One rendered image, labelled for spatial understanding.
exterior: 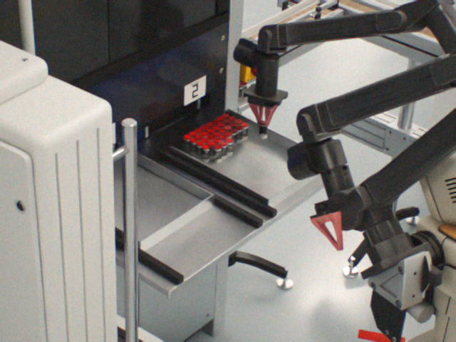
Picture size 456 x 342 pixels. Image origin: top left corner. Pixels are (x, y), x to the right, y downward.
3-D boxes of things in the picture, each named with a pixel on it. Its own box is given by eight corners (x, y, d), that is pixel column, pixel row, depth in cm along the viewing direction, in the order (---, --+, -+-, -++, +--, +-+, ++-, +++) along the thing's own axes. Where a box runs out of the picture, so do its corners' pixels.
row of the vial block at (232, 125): (193, 157, 257) (194, 143, 255) (236, 132, 269) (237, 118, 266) (199, 160, 256) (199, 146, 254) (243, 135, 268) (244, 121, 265)
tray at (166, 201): (43, 194, 241) (43, 182, 239) (118, 152, 258) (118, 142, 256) (140, 254, 224) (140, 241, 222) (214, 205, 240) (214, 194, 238)
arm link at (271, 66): (269, 59, 239) (284, 53, 243) (249, 50, 243) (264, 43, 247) (268, 83, 243) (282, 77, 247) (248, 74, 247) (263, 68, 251)
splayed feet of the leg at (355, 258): (336, 272, 357) (340, 243, 349) (407, 214, 389) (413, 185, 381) (354, 282, 353) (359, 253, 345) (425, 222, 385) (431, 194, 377)
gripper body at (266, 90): (252, 88, 254) (254, 63, 250) (288, 97, 251) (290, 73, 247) (242, 98, 249) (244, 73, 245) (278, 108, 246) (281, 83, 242)
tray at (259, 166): (169, 157, 257) (169, 145, 255) (233, 121, 274) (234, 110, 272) (267, 210, 240) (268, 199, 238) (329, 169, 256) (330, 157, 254)
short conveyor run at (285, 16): (214, 108, 287) (216, 61, 278) (175, 90, 295) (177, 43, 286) (345, 35, 331) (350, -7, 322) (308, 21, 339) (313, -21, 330)
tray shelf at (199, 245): (28, 208, 239) (28, 202, 238) (214, 106, 284) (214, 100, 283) (169, 298, 214) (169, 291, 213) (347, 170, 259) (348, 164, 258)
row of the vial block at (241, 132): (199, 160, 256) (199, 146, 254) (243, 135, 268) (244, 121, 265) (205, 164, 255) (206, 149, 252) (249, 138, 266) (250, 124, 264)
